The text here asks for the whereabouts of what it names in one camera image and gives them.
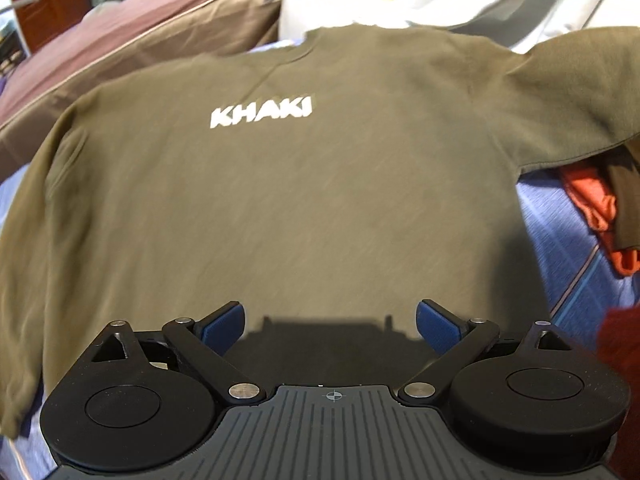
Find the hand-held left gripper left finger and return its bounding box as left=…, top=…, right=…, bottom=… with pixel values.
left=89, top=301, right=267, bottom=405

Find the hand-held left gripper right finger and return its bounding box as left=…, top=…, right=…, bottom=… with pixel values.
left=399, top=299, right=575, bottom=405

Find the olive green sweatshirt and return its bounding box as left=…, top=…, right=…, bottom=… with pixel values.
left=0, top=25, right=640, bottom=441

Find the dark red cloth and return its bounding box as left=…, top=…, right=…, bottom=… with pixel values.
left=596, top=305, right=640, bottom=480

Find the orange garment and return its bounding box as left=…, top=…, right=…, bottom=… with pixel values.
left=559, top=162, right=640, bottom=279

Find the dark brown garment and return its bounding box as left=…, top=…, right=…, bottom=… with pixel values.
left=599, top=142, right=640, bottom=257

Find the maroon and brown duvet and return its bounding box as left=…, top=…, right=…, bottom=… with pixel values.
left=0, top=0, right=296, bottom=176

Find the white pillow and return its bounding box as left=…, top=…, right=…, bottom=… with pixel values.
left=277, top=0, right=406, bottom=48

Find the wooden door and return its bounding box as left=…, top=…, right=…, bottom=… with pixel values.
left=9, top=0, right=87, bottom=55

